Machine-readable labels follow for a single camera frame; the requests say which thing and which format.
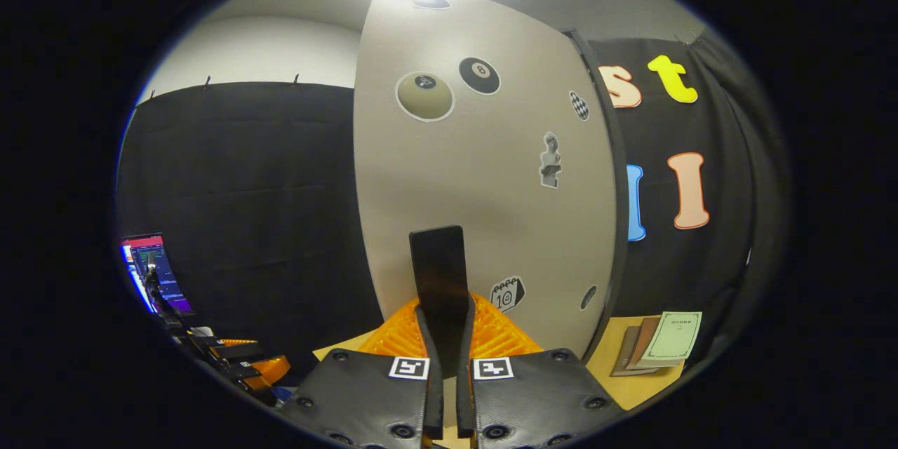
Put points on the black backdrop cloth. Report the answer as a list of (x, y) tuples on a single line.
[(245, 175)]

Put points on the grey cabinet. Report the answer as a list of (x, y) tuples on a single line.
[(619, 175)]

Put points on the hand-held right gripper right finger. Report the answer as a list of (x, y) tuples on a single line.
[(464, 365)]

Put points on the beige cabinet door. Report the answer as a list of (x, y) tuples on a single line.
[(491, 175)]

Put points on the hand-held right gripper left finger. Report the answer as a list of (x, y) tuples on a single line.
[(431, 365)]

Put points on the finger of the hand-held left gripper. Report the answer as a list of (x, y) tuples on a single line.
[(237, 349), (270, 370)]

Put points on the computer monitor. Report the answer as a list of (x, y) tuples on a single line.
[(158, 270)]

